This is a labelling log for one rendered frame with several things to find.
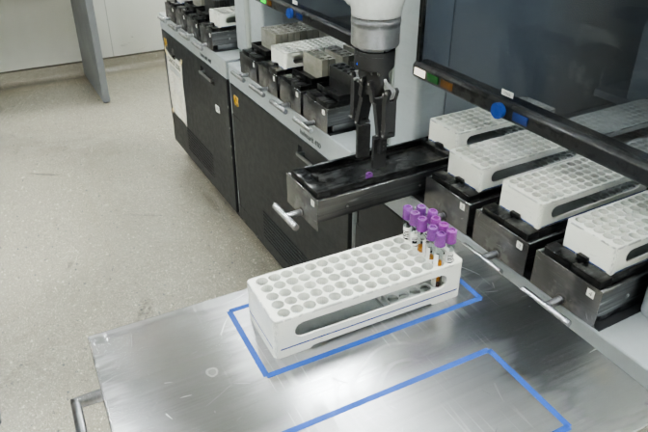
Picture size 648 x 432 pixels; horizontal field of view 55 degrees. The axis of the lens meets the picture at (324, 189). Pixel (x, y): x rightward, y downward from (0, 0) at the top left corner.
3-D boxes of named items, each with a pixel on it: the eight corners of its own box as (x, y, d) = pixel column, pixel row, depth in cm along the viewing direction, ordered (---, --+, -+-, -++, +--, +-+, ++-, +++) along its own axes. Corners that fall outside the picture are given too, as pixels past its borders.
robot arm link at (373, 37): (383, 7, 117) (381, 39, 119) (340, 13, 113) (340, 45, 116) (412, 17, 110) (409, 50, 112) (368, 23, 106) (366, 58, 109)
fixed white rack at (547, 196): (604, 174, 130) (610, 147, 127) (646, 195, 122) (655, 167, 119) (496, 209, 117) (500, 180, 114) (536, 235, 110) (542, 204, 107)
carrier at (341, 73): (357, 96, 165) (357, 75, 162) (350, 98, 164) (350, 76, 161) (335, 84, 174) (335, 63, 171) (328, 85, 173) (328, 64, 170)
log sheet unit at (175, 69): (172, 112, 306) (163, 40, 289) (190, 132, 285) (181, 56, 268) (167, 113, 305) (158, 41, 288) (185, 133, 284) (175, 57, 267)
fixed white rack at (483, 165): (548, 147, 142) (553, 121, 139) (583, 164, 134) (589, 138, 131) (445, 176, 129) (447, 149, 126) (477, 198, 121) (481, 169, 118)
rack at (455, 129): (522, 119, 156) (526, 95, 153) (552, 133, 149) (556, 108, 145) (426, 143, 144) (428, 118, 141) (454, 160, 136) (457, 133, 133)
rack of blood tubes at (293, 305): (421, 259, 100) (424, 227, 97) (460, 294, 92) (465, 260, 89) (248, 314, 89) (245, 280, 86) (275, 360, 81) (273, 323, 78)
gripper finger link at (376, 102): (383, 77, 117) (387, 77, 116) (389, 135, 120) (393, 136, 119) (365, 80, 116) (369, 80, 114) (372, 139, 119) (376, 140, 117)
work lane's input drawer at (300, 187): (523, 138, 162) (527, 105, 158) (564, 158, 152) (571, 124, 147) (268, 206, 132) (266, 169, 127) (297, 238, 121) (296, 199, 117)
